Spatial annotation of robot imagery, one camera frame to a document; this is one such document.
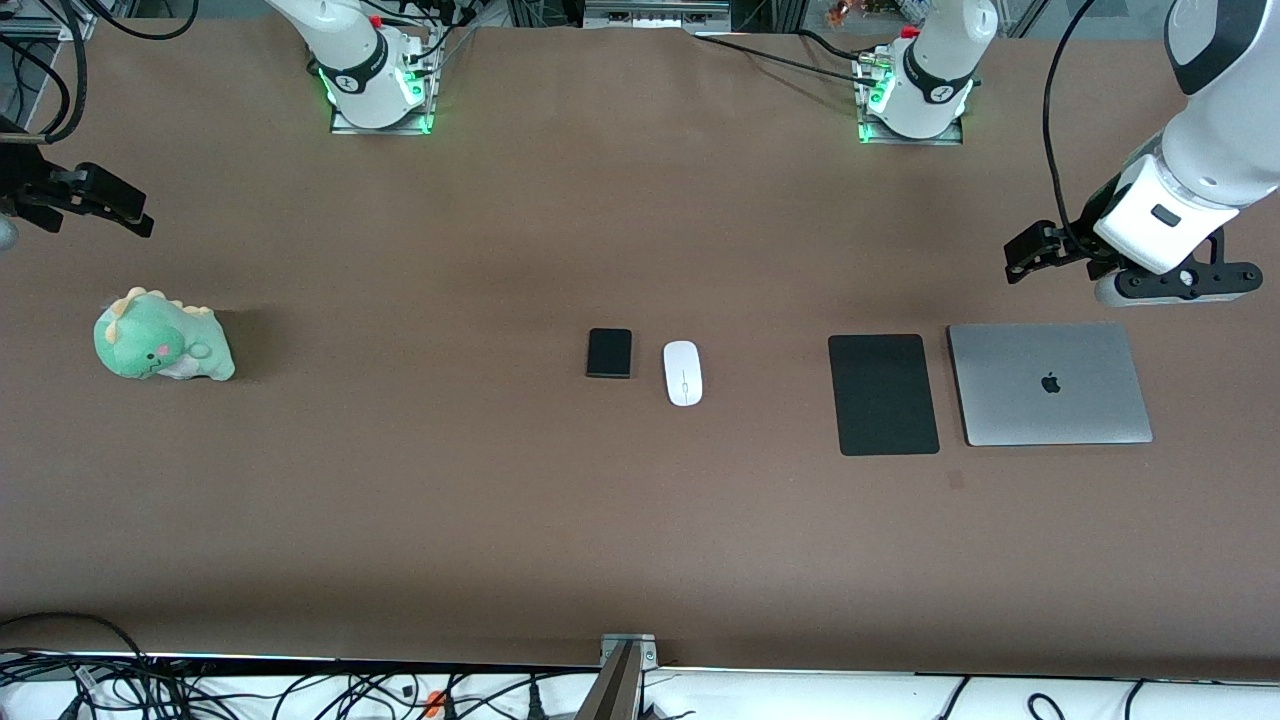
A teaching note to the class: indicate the small orange figurine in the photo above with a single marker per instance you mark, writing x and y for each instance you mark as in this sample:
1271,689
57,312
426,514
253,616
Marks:
843,12

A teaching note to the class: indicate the aluminium frame corner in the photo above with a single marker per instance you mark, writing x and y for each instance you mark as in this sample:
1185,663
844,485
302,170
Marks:
50,28

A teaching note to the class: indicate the small black box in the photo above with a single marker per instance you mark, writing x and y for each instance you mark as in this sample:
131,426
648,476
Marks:
609,353

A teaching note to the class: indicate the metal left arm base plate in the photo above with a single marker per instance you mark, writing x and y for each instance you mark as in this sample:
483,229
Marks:
905,141

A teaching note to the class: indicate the white computer mouse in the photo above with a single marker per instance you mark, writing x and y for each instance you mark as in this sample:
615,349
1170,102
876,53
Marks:
683,375

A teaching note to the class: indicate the grey closed laptop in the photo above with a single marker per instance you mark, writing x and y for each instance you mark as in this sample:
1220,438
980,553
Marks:
1050,415

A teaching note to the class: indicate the green dinosaur plush toy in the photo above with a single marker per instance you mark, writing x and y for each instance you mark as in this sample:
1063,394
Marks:
150,345

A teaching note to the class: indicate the metal camera post bracket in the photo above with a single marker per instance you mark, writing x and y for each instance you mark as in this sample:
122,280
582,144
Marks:
625,680

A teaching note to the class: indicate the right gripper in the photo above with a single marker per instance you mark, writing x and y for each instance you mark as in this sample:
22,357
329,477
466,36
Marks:
22,183

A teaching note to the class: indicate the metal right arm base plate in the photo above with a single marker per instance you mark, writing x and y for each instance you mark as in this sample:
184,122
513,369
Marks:
340,127

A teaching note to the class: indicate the black mouse pad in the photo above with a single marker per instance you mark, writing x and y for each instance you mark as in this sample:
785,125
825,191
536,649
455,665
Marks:
883,395

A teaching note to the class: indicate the grey metal rack unit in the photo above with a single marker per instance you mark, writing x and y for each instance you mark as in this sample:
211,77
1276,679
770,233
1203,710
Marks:
655,15

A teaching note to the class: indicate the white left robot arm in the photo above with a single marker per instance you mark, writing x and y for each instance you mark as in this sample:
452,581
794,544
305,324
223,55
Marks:
1230,150

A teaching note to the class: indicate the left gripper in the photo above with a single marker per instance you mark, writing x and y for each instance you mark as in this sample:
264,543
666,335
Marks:
1082,240

